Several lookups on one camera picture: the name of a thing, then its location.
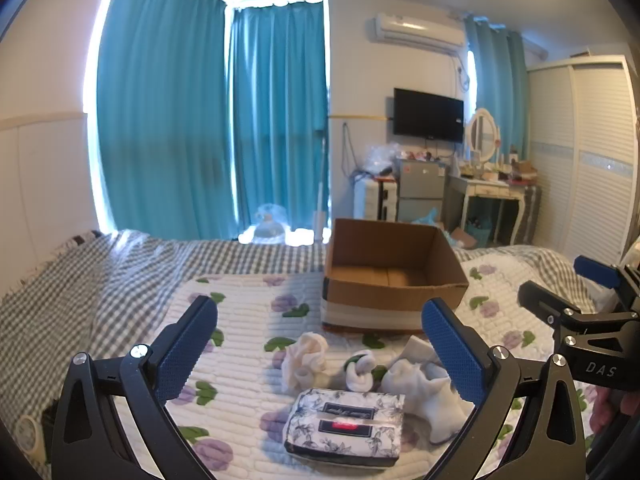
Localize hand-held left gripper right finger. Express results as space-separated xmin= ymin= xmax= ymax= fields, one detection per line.
xmin=421 ymin=298 xmax=588 ymax=480

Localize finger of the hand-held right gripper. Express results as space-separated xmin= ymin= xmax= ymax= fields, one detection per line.
xmin=573 ymin=255 xmax=640 ymax=306
xmin=518 ymin=281 xmax=582 ymax=332

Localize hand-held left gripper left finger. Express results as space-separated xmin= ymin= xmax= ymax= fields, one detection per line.
xmin=50 ymin=295 xmax=219 ymax=480

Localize white cloth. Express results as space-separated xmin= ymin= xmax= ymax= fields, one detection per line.
xmin=382 ymin=355 xmax=473 ymax=443

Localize brown cardboard box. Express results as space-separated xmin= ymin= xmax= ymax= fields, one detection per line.
xmin=322 ymin=217 xmax=470 ymax=333

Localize white green sock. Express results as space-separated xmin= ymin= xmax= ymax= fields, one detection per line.
xmin=346 ymin=350 xmax=388 ymax=393

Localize cream sock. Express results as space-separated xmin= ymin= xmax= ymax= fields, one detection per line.
xmin=281 ymin=332 xmax=329 ymax=393

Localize floral tissue pack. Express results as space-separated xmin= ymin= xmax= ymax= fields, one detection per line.
xmin=283 ymin=388 xmax=406 ymax=468

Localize person's right hand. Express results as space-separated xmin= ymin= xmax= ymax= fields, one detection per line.
xmin=591 ymin=387 xmax=631 ymax=436

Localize white floral blanket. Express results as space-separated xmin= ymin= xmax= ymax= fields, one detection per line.
xmin=107 ymin=247 xmax=601 ymax=480

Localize blue waste bin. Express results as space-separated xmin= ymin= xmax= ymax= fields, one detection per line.
xmin=467 ymin=222 xmax=493 ymax=248

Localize white louvred wardrobe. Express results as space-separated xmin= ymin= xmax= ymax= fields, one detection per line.
xmin=525 ymin=55 xmax=640 ymax=266

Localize grey checked bed sheet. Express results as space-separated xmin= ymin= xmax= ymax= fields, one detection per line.
xmin=0 ymin=230 xmax=581 ymax=480

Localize white dressing table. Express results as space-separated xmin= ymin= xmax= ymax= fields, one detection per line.
xmin=447 ymin=172 xmax=536 ymax=248

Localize blue plastic bag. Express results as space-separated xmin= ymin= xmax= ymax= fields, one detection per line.
xmin=410 ymin=207 xmax=443 ymax=231

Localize white floor fan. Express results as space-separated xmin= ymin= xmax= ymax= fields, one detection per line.
xmin=239 ymin=203 xmax=293 ymax=246

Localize small grey fridge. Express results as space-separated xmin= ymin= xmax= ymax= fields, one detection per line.
xmin=397 ymin=157 xmax=448 ymax=223

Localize white drawer cabinet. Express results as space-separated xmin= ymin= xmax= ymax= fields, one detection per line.
xmin=352 ymin=177 xmax=401 ymax=221

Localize white oval mirror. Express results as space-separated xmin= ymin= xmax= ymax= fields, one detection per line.
xmin=465 ymin=107 xmax=501 ymax=166

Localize white tape roll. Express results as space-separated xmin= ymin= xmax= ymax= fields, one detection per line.
xmin=15 ymin=415 xmax=43 ymax=458

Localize short teal curtain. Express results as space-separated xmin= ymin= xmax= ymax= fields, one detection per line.
xmin=462 ymin=15 xmax=528 ymax=161

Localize clear plastic bag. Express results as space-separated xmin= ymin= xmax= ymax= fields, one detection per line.
xmin=360 ymin=142 xmax=403 ymax=176

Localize wide teal curtain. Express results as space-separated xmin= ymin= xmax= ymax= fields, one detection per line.
xmin=95 ymin=0 xmax=236 ymax=241

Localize narrow teal curtain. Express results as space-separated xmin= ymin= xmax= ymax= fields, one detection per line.
xmin=227 ymin=0 xmax=331 ymax=241

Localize white air conditioner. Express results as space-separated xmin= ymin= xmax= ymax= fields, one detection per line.
xmin=372 ymin=12 xmax=466 ymax=53

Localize black wall television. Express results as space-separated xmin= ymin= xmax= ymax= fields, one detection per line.
xmin=393 ymin=87 xmax=465 ymax=143

